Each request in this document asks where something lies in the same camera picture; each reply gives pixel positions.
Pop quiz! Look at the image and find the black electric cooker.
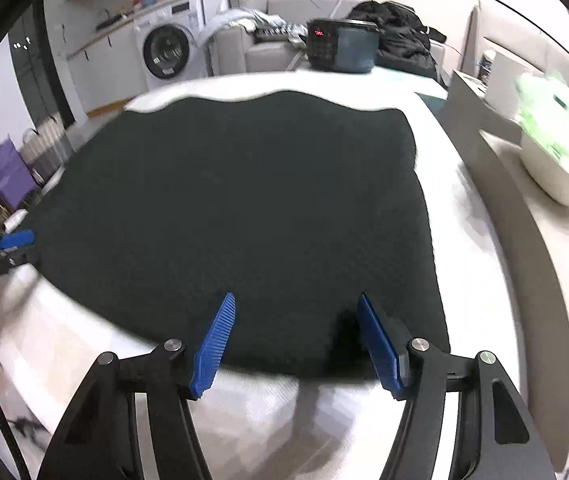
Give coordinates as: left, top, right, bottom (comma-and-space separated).
306, 18, 380, 74

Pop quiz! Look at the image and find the white washing machine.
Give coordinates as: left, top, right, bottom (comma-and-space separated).
134, 0, 208, 90

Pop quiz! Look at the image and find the purple storage box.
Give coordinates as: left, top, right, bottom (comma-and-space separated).
0, 138, 39, 210

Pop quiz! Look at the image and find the white kitchen cabinet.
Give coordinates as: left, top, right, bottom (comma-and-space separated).
44, 0, 148, 122

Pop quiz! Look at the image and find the grey laundry basket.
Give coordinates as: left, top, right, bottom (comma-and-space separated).
19, 113, 74, 185

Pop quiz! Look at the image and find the black knitted garment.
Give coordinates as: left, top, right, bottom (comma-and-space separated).
24, 91, 449, 378

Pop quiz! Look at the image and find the grey sofa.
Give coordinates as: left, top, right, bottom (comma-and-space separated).
207, 0, 356, 76

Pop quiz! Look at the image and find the black jacket pile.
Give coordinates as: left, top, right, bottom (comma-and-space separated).
347, 1, 447, 80

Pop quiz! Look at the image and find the white checked bed sheet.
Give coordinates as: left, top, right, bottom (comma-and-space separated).
0, 70, 566, 480

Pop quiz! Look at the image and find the white box on headboard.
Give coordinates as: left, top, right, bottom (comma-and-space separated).
479, 49, 539, 117

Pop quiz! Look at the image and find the white bowl with green bag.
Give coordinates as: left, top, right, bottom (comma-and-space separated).
515, 73, 569, 207

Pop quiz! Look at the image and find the beige curved headboard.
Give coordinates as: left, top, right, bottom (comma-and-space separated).
439, 72, 569, 472

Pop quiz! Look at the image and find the black door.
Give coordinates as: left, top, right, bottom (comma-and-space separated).
9, 0, 75, 128

